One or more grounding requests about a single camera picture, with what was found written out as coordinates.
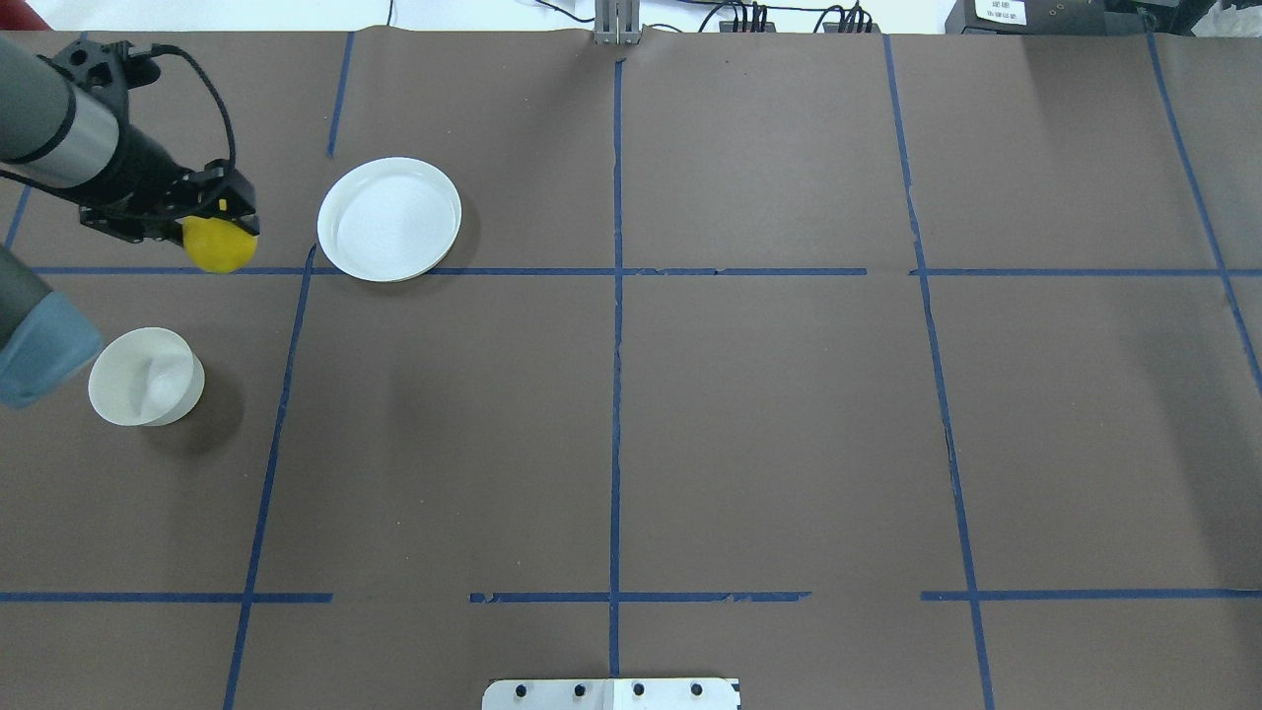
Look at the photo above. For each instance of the black power strip box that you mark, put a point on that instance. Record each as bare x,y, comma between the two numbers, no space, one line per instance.
1044,18

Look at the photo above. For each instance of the aluminium frame post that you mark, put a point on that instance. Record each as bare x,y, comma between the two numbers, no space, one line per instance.
618,22

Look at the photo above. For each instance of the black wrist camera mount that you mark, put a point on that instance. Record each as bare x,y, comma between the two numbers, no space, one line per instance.
108,72

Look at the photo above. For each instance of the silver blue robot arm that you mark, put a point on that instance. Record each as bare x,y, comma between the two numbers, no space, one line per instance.
66,131

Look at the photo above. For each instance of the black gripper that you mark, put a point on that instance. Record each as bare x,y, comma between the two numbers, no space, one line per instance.
141,170

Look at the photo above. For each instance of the white bowl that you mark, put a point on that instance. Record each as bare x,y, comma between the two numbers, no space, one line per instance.
147,377

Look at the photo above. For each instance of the white plate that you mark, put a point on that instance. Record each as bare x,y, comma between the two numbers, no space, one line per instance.
391,219

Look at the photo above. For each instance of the yellow lemon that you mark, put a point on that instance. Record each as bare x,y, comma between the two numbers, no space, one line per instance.
216,245

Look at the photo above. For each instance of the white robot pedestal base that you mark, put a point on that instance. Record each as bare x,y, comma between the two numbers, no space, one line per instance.
613,693

